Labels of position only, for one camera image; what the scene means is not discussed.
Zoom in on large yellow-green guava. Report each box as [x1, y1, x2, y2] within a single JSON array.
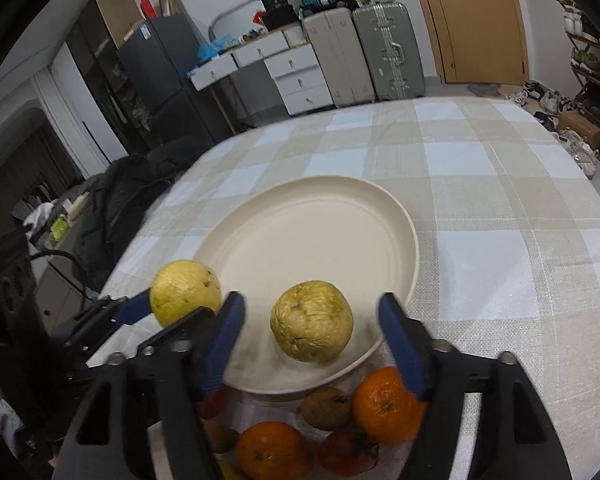
[[149, 259, 222, 327]]

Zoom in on orange mandarin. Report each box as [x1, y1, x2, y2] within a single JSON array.
[[235, 422, 313, 480], [351, 366, 428, 445]]

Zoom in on wrinkled yellow guava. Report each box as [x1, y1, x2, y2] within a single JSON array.
[[270, 281, 354, 363]]

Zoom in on round red tomato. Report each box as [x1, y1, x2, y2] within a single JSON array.
[[197, 387, 228, 420]]

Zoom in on brown longan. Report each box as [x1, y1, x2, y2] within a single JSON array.
[[300, 387, 352, 431], [204, 419, 240, 454]]

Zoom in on small red tomato with stem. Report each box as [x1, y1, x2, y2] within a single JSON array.
[[317, 427, 379, 478]]

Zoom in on black jacket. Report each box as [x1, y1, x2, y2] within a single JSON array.
[[73, 136, 209, 292]]

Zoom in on cream round plate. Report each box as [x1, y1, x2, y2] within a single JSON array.
[[194, 176, 419, 396]]

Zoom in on white drawer desk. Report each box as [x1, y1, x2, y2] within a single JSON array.
[[187, 23, 335, 117]]

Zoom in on dark grey refrigerator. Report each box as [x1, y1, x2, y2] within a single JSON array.
[[117, 14, 233, 150]]

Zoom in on blue plastic bag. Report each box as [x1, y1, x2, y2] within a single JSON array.
[[197, 36, 234, 65]]

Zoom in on silver aluminium suitcase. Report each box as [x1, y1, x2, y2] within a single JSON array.
[[353, 2, 426, 101]]

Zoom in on beige suitcase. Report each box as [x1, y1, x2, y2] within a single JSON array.
[[302, 8, 376, 107]]

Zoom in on black box on desk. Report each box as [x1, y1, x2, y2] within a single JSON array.
[[260, 0, 300, 32]]

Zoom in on wooden door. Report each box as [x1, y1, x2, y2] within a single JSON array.
[[419, 0, 528, 84]]

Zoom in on wooden shoe rack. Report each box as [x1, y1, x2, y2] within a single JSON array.
[[556, 0, 600, 178]]

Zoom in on black cable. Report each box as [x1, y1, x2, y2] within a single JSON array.
[[28, 249, 93, 311]]

